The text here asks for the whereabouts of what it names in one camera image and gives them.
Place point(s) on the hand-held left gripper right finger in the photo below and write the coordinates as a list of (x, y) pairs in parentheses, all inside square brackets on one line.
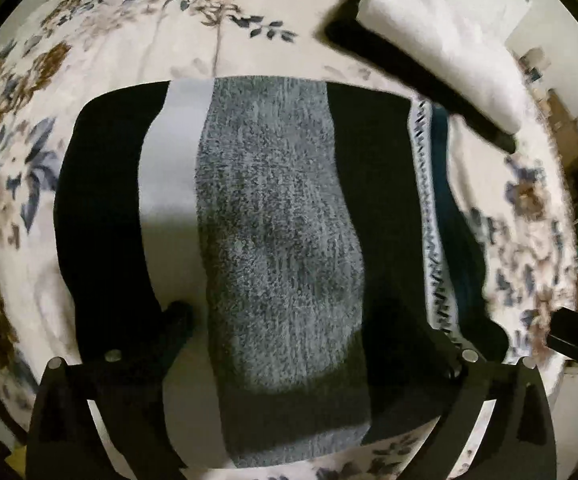
[(469, 410)]

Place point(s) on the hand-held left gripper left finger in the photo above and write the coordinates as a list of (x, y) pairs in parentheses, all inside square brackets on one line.
[(134, 375)]

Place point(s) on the black white grey striped garment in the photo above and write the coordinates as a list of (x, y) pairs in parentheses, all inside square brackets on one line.
[(279, 210)]

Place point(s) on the wooden furniture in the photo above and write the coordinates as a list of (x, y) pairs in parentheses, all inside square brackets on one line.
[(564, 110)]

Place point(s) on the floral bedsheet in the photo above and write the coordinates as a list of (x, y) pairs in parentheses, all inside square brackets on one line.
[(119, 45)]

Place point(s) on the white folded cloth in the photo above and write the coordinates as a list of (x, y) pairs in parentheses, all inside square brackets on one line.
[(444, 35)]

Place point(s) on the white folded towel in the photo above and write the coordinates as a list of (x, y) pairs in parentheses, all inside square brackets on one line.
[(394, 55)]

